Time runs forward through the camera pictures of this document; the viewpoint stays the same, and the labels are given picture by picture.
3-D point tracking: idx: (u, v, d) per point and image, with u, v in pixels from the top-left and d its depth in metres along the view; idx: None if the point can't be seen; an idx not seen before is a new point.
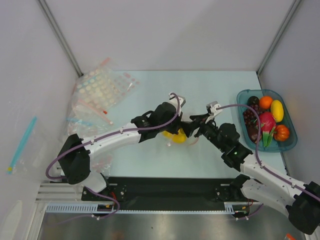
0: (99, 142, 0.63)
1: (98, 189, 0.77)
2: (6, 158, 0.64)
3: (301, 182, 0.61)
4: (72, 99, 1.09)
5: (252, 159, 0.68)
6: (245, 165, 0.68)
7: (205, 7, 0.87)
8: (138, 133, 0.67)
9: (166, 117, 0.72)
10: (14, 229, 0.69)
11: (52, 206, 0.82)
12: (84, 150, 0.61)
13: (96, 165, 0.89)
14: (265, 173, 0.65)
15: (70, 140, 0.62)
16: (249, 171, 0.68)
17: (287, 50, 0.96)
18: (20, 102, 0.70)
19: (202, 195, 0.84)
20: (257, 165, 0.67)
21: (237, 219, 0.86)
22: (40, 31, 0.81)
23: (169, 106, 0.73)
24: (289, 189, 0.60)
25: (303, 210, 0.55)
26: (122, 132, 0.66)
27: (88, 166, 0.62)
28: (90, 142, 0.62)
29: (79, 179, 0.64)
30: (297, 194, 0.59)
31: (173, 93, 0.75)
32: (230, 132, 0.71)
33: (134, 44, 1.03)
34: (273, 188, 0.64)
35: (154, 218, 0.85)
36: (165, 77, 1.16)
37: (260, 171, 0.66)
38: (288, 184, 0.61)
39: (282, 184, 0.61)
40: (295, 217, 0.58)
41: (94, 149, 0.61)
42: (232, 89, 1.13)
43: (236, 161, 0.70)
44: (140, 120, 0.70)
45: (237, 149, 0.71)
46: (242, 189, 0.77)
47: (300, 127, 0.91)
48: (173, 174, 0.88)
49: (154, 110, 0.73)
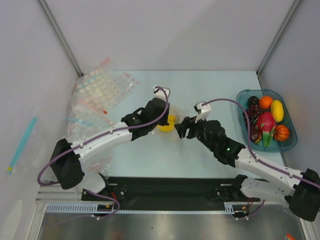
0: (88, 145, 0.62)
1: (98, 189, 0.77)
2: (6, 158, 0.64)
3: (297, 170, 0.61)
4: (72, 99, 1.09)
5: (246, 154, 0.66)
6: (240, 161, 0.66)
7: (204, 7, 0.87)
8: (128, 132, 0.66)
9: (157, 114, 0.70)
10: (14, 230, 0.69)
11: (53, 206, 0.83)
12: (74, 155, 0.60)
13: (96, 166, 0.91)
14: (261, 166, 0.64)
15: (59, 145, 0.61)
16: (244, 166, 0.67)
17: (288, 50, 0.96)
18: (20, 102, 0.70)
19: (202, 195, 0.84)
20: (252, 159, 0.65)
21: (237, 219, 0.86)
22: (39, 31, 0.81)
23: (158, 101, 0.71)
24: (288, 180, 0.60)
25: (304, 199, 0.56)
26: (112, 132, 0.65)
27: (79, 171, 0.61)
28: (79, 146, 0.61)
29: (73, 183, 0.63)
30: (296, 184, 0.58)
31: (157, 86, 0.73)
32: (215, 129, 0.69)
33: (134, 44, 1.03)
34: (271, 180, 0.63)
35: (154, 217, 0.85)
36: (166, 77, 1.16)
37: (257, 165, 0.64)
38: (286, 175, 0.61)
39: (279, 176, 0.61)
40: (296, 206, 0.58)
41: (84, 153, 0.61)
42: (232, 89, 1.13)
43: (230, 157, 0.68)
44: (130, 118, 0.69)
45: (229, 145, 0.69)
46: (241, 189, 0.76)
47: (299, 127, 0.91)
48: (172, 174, 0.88)
49: (145, 107, 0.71)
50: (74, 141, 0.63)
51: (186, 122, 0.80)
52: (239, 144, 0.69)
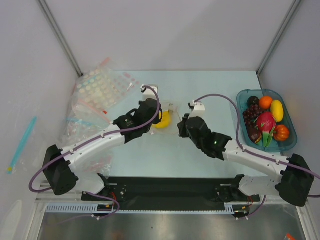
0: (79, 150, 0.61)
1: (96, 190, 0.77)
2: (6, 158, 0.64)
3: (284, 156, 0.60)
4: (72, 99, 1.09)
5: (233, 145, 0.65)
6: (227, 152, 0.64)
7: (204, 7, 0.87)
8: (120, 135, 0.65)
9: (151, 114, 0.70)
10: (14, 229, 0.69)
11: (53, 206, 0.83)
12: (64, 162, 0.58)
13: (96, 166, 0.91)
14: (249, 156, 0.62)
15: (50, 152, 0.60)
16: (232, 157, 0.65)
17: (287, 49, 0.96)
18: (20, 102, 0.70)
19: (202, 195, 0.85)
20: (240, 149, 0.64)
21: (237, 219, 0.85)
22: (39, 30, 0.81)
23: (150, 103, 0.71)
24: (275, 167, 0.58)
25: (292, 184, 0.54)
26: (104, 136, 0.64)
27: (72, 176, 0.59)
28: (69, 153, 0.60)
29: (66, 189, 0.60)
30: (283, 170, 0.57)
31: (144, 85, 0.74)
32: (195, 124, 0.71)
33: (134, 44, 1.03)
34: (260, 169, 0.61)
35: (154, 217, 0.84)
36: (166, 77, 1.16)
37: (244, 155, 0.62)
38: (273, 162, 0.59)
39: (266, 164, 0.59)
40: (285, 192, 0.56)
41: (74, 159, 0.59)
42: (232, 89, 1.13)
43: (218, 150, 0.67)
44: (122, 120, 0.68)
45: (216, 138, 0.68)
46: (240, 188, 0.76)
47: (299, 127, 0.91)
48: (173, 174, 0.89)
49: (138, 108, 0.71)
50: (64, 147, 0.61)
51: (184, 121, 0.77)
52: (226, 136, 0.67)
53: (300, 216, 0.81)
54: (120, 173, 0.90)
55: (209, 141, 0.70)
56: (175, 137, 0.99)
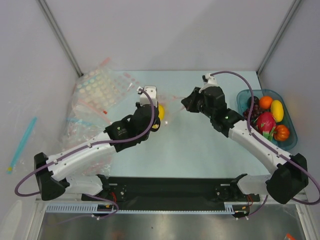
0: (64, 161, 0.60)
1: (94, 192, 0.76)
2: (6, 158, 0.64)
3: (286, 152, 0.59)
4: (72, 99, 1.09)
5: (242, 125, 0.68)
6: (234, 130, 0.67)
7: (204, 7, 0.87)
8: (109, 146, 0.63)
9: (145, 123, 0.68)
10: (14, 229, 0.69)
11: (52, 206, 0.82)
12: (48, 172, 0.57)
13: (96, 166, 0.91)
14: (253, 140, 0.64)
15: (36, 160, 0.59)
16: (236, 136, 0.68)
17: (288, 49, 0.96)
18: (20, 102, 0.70)
19: (202, 195, 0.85)
20: (247, 131, 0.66)
21: (237, 219, 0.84)
22: (39, 29, 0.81)
23: (145, 110, 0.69)
24: (274, 157, 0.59)
25: (283, 179, 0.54)
26: (90, 146, 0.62)
27: (57, 185, 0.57)
28: (53, 163, 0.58)
29: (55, 195, 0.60)
30: (281, 163, 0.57)
31: (140, 89, 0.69)
32: (215, 93, 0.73)
33: (134, 43, 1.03)
34: (259, 156, 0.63)
35: (154, 217, 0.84)
36: (166, 77, 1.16)
37: (248, 137, 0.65)
38: (274, 153, 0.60)
39: (267, 152, 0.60)
40: (274, 186, 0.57)
41: (57, 170, 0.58)
42: (232, 89, 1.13)
43: (225, 125, 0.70)
44: (114, 128, 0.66)
45: (229, 114, 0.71)
46: (238, 183, 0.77)
47: (299, 126, 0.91)
48: (173, 174, 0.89)
49: (133, 115, 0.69)
50: (50, 156, 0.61)
51: (195, 93, 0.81)
52: (239, 116, 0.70)
53: (300, 216, 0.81)
54: (120, 173, 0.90)
55: (220, 115, 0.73)
56: (175, 137, 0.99)
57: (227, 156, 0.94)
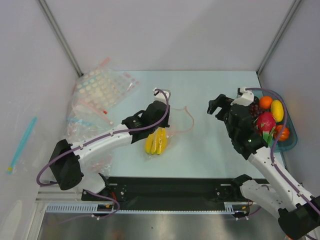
0: (89, 146, 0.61)
1: (98, 189, 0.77)
2: (6, 158, 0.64)
3: (309, 193, 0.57)
4: (72, 99, 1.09)
5: (265, 153, 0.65)
6: (255, 156, 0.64)
7: (204, 7, 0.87)
8: (129, 135, 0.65)
9: (158, 117, 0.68)
10: (14, 229, 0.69)
11: (53, 206, 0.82)
12: (74, 156, 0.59)
13: (96, 166, 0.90)
14: (275, 172, 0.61)
15: (60, 145, 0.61)
16: (256, 163, 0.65)
17: (288, 49, 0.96)
18: (20, 102, 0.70)
19: (202, 195, 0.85)
20: (269, 161, 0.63)
21: (237, 219, 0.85)
22: (39, 29, 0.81)
23: (159, 105, 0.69)
24: (294, 196, 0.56)
25: (300, 220, 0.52)
26: (112, 134, 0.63)
27: (78, 172, 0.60)
28: (79, 148, 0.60)
29: (71, 184, 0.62)
30: (300, 204, 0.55)
31: (157, 88, 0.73)
32: (241, 113, 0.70)
33: (135, 44, 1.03)
34: (277, 189, 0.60)
35: (154, 217, 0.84)
36: (166, 77, 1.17)
37: (269, 168, 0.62)
38: (295, 191, 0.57)
39: (287, 189, 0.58)
40: (287, 221, 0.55)
41: (83, 154, 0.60)
42: (232, 89, 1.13)
43: (247, 148, 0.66)
44: (130, 120, 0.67)
45: (252, 137, 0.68)
46: (241, 187, 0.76)
47: (299, 127, 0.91)
48: (173, 174, 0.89)
49: (146, 110, 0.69)
50: (74, 143, 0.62)
51: (220, 98, 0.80)
52: (263, 141, 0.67)
53: None
54: (120, 172, 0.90)
55: (243, 136, 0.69)
56: (176, 137, 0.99)
57: (227, 157, 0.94)
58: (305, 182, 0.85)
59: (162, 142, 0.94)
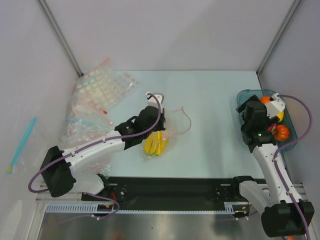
0: (80, 153, 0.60)
1: (96, 191, 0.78)
2: (6, 158, 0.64)
3: (298, 196, 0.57)
4: (72, 99, 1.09)
5: (269, 149, 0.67)
6: (258, 148, 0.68)
7: (204, 7, 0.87)
8: (121, 141, 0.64)
9: (150, 123, 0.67)
10: (14, 229, 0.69)
11: (53, 206, 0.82)
12: (65, 163, 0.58)
13: (96, 166, 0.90)
14: (272, 167, 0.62)
15: (51, 153, 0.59)
16: (259, 156, 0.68)
17: (288, 49, 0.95)
18: (20, 102, 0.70)
19: (202, 195, 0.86)
20: (270, 156, 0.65)
21: (237, 219, 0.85)
22: (39, 29, 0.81)
23: (151, 110, 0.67)
24: (282, 193, 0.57)
25: (280, 216, 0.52)
26: (105, 141, 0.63)
27: (70, 179, 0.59)
28: (70, 155, 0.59)
29: (63, 191, 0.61)
30: (285, 201, 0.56)
31: (149, 93, 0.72)
32: (256, 106, 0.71)
33: (135, 44, 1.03)
34: (269, 184, 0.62)
35: (154, 217, 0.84)
36: (167, 77, 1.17)
37: (268, 162, 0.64)
38: (285, 189, 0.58)
39: (278, 185, 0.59)
40: (269, 214, 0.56)
41: (75, 161, 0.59)
42: (232, 89, 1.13)
43: (254, 140, 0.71)
44: (123, 127, 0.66)
45: (263, 133, 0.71)
46: (241, 184, 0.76)
47: (299, 127, 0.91)
48: (173, 174, 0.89)
49: (138, 116, 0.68)
50: (66, 149, 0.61)
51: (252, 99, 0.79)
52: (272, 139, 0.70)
53: None
54: (120, 172, 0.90)
55: (254, 130, 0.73)
56: (175, 137, 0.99)
57: (227, 157, 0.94)
58: (305, 182, 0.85)
59: (160, 145, 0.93)
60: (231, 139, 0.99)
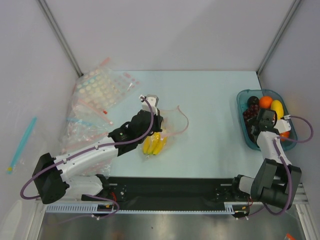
0: (72, 160, 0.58)
1: (95, 192, 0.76)
2: (6, 158, 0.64)
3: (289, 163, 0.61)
4: (72, 99, 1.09)
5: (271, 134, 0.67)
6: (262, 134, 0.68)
7: (204, 7, 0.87)
8: (115, 148, 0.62)
9: (144, 128, 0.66)
10: (14, 229, 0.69)
11: (52, 206, 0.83)
12: (56, 171, 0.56)
13: (96, 166, 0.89)
14: (270, 141, 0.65)
15: (42, 160, 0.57)
16: (260, 137, 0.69)
17: (288, 49, 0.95)
18: (20, 102, 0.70)
19: (202, 195, 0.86)
20: (271, 137, 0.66)
21: (237, 219, 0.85)
22: (39, 29, 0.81)
23: (144, 116, 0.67)
24: (275, 156, 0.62)
25: (267, 169, 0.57)
26: (98, 148, 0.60)
27: (62, 186, 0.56)
28: (62, 162, 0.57)
29: (54, 198, 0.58)
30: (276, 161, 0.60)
31: (142, 96, 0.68)
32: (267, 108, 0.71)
33: (135, 44, 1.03)
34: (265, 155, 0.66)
35: (154, 217, 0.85)
36: (166, 77, 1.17)
37: (267, 139, 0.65)
38: (277, 155, 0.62)
39: (271, 151, 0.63)
40: (258, 176, 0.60)
41: (66, 169, 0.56)
42: (232, 89, 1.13)
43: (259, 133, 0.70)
44: (116, 133, 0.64)
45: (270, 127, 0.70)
46: (242, 177, 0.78)
47: (299, 127, 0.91)
48: (173, 174, 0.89)
49: (131, 121, 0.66)
50: (57, 156, 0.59)
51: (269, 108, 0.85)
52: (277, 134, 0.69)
53: (300, 216, 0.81)
54: (120, 172, 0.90)
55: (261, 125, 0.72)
56: (175, 137, 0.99)
57: (227, 156, 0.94)
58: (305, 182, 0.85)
59: (160, 143, 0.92)
60: (231, 139, 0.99)
